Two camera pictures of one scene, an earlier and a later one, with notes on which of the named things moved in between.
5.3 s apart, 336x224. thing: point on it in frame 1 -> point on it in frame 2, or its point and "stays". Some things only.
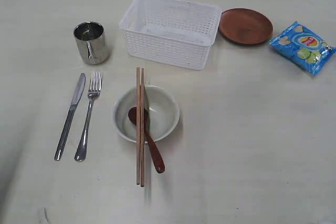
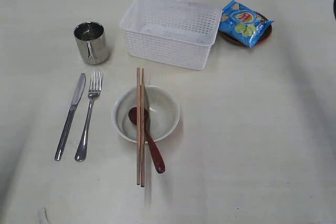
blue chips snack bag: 307,49 -> 242,24
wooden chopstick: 138,122 stays
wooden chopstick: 142,127 stays
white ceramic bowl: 163,111 stays
